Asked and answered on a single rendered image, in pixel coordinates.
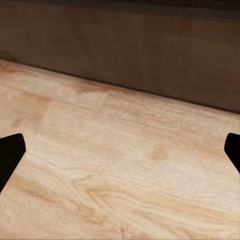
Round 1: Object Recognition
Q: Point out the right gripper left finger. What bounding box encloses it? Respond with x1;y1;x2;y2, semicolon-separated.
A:
0;133;26;193

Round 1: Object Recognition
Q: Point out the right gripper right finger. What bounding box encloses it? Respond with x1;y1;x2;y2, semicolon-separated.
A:
224;133;240;173

